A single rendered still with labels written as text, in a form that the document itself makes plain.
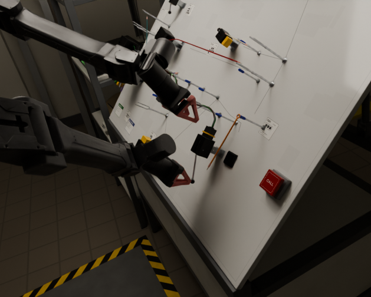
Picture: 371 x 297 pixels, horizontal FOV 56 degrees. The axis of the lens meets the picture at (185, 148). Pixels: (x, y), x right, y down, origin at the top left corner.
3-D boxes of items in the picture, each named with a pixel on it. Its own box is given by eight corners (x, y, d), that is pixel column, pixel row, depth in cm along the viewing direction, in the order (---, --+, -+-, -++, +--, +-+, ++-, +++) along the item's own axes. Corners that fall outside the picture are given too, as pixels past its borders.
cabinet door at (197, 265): (246, 358, 118) (236, 289, 96) (177, 250, 160) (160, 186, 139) (253, 354, 118) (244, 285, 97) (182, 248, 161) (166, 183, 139)
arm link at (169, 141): (107, 147, 89) (118, 178, 87) (137, 126, 82) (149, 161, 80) (140, 144, 98) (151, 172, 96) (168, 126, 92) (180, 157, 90)
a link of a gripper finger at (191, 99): (197, 107, 99) (177, 85, 93) (210, 114, 93) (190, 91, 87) (180, 125, 98) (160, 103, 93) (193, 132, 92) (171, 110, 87)
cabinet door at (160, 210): (178, 249, 161) (161, 185, 139) (138, 187, 204) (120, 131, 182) (182, 247, 161) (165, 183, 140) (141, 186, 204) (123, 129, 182)
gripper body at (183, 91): (175, 86, 96) (158, 67, 92) (193, 94, 88) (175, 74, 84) (159, 103, 96) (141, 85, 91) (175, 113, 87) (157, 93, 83)
